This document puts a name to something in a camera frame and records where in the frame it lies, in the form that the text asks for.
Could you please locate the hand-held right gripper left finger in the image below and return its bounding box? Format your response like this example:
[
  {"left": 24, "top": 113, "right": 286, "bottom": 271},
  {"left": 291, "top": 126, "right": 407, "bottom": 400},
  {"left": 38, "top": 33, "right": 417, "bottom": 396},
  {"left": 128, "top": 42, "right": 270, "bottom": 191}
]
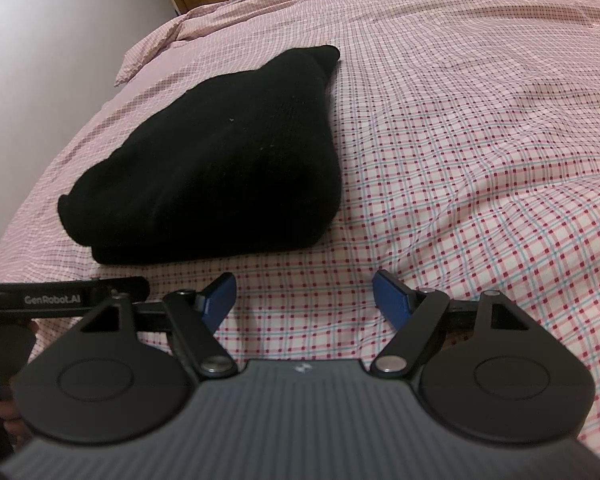
[{"left": 77, "top": 272, "right": 241, "bottom": 379}]

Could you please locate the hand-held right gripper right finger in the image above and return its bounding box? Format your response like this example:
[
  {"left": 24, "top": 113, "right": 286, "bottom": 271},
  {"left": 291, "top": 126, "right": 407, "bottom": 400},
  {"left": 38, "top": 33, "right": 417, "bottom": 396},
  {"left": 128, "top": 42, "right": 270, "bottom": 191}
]
[{"left": 370, "top": 270, "right": 534, "bottom": 379}]

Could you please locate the pink checked bed cover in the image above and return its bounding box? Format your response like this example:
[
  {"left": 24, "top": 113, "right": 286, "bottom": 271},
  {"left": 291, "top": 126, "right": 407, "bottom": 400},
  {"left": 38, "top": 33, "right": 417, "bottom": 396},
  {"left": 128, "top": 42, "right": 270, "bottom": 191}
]
[{"left": 0, "top": 0, "right": 600, "bottom": 463}]

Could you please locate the black knit cardigan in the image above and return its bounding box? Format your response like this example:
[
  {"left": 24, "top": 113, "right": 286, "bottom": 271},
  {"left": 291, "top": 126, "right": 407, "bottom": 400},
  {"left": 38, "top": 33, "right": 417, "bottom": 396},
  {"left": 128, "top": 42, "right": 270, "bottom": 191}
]
[{"left": 57, "top": 45, "right": 344, "bottom": 266}]

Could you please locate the person's left hand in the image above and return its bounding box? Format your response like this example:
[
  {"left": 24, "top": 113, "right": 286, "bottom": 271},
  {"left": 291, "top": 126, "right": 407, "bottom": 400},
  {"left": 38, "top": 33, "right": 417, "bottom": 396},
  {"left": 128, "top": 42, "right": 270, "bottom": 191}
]
[{"left": 0, "top": 400, "right": 30, "bottom": 437}]

